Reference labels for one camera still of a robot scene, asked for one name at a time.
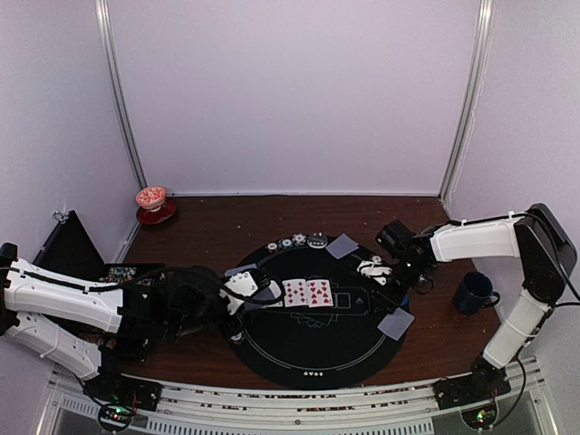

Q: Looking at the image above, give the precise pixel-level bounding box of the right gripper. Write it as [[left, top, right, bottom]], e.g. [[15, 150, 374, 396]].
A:
[[371, 258, 428, 314]]

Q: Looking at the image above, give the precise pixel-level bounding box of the playing card seat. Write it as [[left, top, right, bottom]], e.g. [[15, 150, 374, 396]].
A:
[[224, 265, 256, 277]]

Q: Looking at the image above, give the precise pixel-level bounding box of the blue playing card deck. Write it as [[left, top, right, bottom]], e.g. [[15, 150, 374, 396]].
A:
[[253, 280, 284, 306]]

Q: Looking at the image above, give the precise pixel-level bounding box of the face up diamonds card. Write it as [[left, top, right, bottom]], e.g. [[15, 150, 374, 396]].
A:
[[283, 278, 308, 308]]

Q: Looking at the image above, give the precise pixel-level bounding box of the clear acrylic dealer button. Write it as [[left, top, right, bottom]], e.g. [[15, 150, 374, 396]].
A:
[[306, 232, 328, 249]]

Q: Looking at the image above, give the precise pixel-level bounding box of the blue white chip top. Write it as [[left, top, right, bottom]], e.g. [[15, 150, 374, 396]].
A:
[[292, 233, 307, 247]]

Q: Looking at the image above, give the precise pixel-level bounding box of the green chip top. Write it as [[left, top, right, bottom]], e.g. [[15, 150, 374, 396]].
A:
[[278, 238, 294, 250]]

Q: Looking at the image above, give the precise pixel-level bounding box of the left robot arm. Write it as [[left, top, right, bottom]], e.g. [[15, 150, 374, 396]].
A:
[[1, 243, 239, 402]]

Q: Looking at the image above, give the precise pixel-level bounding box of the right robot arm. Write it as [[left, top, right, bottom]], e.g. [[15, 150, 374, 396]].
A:
[[355, 203, 578, 404]]

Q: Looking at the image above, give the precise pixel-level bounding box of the round black poker mat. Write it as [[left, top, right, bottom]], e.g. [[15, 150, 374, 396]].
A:
[[228, 246, 407, 391]]

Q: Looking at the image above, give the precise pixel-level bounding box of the dark blue mug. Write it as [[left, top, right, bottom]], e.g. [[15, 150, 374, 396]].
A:
[[452, 271, 500, 315]]

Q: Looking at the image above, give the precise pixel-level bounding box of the red patterned bowl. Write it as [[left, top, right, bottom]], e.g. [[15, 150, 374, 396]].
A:
[[135, 186, 167, 212]]

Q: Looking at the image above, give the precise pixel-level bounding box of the black poker chip case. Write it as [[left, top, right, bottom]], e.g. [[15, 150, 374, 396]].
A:
[[31, 210, 167, 363]]

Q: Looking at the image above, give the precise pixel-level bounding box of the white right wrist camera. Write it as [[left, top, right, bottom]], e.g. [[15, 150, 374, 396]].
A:
[[356, 260, 392, 286]]

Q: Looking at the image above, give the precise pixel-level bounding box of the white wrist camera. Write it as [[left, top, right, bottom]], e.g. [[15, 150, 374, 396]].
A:
[[219, 272, 258, 315], [356, 260, 392, 286]]

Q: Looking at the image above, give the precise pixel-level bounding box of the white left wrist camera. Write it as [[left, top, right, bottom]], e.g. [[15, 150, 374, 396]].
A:
[[219, 272, 258, 315]]

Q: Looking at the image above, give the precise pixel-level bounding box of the front aluminium rail base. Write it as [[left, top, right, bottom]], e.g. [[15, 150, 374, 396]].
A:
[[40, 355, 545, 435]]

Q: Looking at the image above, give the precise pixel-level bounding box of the left aluminium frame post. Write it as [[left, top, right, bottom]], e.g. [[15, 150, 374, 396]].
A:
[[94, 0, 147, 189]]

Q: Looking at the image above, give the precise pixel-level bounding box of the aluminium frame post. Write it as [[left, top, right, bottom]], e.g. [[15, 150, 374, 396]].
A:
[[438, 0, 496, 209], [94, 0, 147, 189]]

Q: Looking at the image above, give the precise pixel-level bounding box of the right aluminium frame post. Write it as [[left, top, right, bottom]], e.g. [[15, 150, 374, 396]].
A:
[[438, 0, 496, 209]]

